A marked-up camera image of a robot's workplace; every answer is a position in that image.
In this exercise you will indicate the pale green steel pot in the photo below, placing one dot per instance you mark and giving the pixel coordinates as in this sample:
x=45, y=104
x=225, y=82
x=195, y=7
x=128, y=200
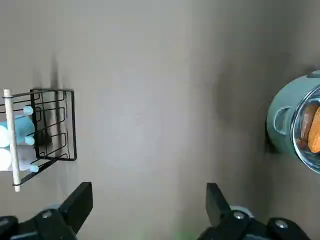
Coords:
x=280, y=100

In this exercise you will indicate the orange corn cob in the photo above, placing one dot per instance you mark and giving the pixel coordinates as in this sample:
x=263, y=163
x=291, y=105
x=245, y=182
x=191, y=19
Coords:
x=315, y=135

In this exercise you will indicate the glass pot lid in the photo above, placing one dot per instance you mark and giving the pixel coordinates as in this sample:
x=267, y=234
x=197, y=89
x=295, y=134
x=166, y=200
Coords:
x=303, y=160

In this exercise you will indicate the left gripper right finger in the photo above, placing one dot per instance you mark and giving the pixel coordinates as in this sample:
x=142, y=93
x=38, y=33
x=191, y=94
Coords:
x=217, y=207

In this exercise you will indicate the light blue cup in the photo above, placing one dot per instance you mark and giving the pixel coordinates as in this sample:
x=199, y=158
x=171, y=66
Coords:
x=23, y=127

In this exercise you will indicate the white cup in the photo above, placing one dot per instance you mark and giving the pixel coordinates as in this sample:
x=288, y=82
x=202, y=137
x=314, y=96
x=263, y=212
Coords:
x=25, y=157

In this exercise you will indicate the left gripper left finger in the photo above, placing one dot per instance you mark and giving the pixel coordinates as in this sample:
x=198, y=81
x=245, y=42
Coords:
x=70, y=207

